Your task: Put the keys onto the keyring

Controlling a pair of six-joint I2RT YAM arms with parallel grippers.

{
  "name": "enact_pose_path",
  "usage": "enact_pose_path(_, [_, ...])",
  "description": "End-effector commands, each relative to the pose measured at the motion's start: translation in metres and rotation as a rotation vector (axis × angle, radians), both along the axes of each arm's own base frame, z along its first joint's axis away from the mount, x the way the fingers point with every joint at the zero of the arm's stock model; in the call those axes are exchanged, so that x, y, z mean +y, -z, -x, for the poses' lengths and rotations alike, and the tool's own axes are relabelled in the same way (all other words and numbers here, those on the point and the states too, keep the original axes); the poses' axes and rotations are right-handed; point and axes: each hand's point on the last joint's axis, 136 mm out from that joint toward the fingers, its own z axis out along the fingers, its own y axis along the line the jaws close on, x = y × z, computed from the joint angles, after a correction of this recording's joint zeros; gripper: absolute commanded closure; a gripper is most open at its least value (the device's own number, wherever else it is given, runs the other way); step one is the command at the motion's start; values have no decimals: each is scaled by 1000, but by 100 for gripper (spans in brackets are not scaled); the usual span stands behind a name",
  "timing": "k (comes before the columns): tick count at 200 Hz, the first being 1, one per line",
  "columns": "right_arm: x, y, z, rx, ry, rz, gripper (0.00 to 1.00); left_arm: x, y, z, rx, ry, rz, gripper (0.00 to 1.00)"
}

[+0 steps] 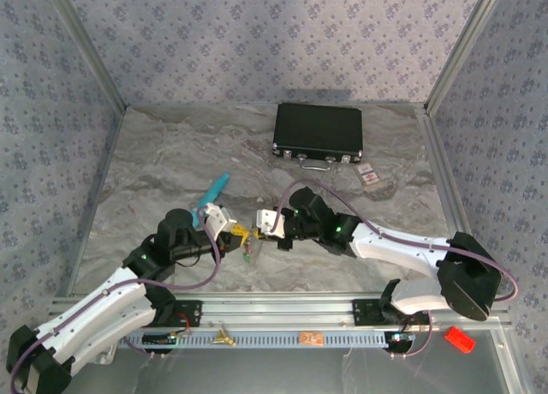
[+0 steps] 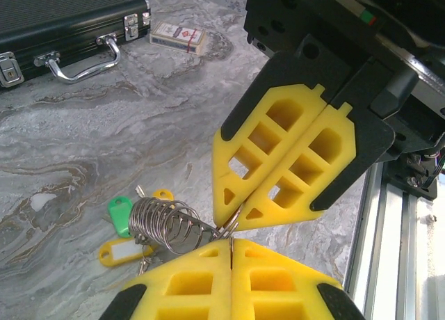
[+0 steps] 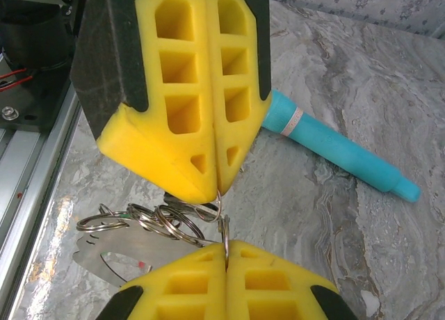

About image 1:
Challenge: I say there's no teal plastic tube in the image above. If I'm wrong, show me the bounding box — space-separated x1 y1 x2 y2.
190 172 232 231

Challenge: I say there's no small brass clip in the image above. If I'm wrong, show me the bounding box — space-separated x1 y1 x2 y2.
208 323 237 348

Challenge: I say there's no left circuit board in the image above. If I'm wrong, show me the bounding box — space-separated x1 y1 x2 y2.
141 331 179 348

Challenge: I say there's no circuit board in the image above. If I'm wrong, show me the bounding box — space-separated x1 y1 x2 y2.
141 331 179 348
384 331 416 355

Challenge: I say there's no orange patterned tag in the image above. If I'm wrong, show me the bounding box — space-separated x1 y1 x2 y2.
298 331 325 347

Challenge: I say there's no right circuit board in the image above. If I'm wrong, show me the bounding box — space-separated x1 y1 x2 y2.
384 331 416 355

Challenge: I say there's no red plastic block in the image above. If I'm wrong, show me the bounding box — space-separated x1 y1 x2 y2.
444 325 476 353

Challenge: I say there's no red white tag with chain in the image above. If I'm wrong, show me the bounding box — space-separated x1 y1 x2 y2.
354 162 399 200

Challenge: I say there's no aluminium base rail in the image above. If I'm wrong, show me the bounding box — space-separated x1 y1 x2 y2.
46 297 515 331

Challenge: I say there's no aluminium side rail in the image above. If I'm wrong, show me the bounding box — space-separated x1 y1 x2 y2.
417 104 532 394
59 104 129 299

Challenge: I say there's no black case with metal handle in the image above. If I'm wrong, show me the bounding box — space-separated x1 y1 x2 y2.
270 102 364 172

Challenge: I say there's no grey slotted cable duct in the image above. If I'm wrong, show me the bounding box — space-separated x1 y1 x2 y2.
123 330 412 349

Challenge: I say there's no short purple cable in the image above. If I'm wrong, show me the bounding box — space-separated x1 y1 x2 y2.
123 336 168 361
389 312 433 361

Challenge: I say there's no aluminium frame post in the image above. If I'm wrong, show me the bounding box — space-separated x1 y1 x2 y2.
40 0 129 112
423 0 509 115

